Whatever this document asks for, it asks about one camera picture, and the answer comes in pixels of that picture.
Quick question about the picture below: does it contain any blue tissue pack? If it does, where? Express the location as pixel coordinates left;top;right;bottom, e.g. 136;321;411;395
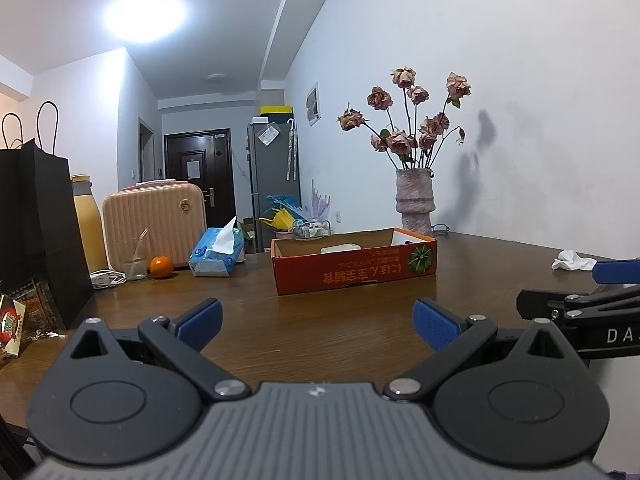
189;216;247;277

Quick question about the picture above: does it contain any bunch of dried pink roses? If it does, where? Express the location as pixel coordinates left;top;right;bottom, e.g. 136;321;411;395
337;66;473;171

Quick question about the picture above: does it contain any dark entrance door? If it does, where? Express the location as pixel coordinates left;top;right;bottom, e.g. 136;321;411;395
164;129;236;216

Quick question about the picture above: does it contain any blue folding rack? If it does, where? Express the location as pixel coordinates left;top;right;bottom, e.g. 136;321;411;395
265;194;311;221

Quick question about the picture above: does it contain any purple feather decoration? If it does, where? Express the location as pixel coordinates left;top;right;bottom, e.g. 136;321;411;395
310;179;332;223

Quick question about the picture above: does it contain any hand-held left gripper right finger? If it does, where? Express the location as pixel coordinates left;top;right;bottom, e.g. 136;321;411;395
382;300;580;403

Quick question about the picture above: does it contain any yellow thermos jug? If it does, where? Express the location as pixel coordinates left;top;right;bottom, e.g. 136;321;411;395
71;175;108;273

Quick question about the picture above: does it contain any grey refrigerator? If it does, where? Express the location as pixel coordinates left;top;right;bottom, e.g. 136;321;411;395
246;121;302;253

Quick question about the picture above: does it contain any yellow watering can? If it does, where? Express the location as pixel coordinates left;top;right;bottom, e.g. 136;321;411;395
259;208;296;231

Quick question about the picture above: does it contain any pink ceramic vase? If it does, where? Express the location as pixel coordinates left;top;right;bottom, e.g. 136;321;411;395
395;169;437;237

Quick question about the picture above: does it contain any red and white snack packet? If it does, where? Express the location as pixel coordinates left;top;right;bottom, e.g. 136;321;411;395
0;294;27;358

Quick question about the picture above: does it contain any side room doorway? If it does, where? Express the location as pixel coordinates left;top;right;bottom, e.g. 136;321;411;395
138;117;154;183

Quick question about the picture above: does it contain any pink ribbed suitcase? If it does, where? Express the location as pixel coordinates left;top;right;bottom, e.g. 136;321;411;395
102;180;208;271

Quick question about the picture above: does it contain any bright ceiling lamp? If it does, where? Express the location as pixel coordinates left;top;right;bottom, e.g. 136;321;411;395
104;0;188;43

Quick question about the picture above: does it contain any clear organizer with small bottles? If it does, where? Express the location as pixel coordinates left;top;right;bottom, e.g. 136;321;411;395
293;220;332;238

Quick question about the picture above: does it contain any white folded umbrella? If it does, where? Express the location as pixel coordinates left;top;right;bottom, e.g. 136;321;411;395
286;119;299;181

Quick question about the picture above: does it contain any black paper bag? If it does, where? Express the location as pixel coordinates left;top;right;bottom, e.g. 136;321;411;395
0;101;94;331

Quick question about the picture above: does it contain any red cardboard box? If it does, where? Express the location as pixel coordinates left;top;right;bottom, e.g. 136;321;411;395
270;227;438;296

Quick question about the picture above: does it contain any clear glass cup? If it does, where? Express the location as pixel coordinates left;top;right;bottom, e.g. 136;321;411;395
120;240;149;281

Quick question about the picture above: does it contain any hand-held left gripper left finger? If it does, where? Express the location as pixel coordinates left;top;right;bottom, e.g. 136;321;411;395
64;298;251;402

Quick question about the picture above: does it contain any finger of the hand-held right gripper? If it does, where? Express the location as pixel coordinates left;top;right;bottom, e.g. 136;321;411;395
517;290;640;330
565;259;640;311

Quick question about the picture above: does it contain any white coiled cable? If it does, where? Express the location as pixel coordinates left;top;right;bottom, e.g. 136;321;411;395
90;269;127;289

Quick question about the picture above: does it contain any crumpled white tissue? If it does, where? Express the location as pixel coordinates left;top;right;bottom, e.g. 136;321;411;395
551;250;598;272

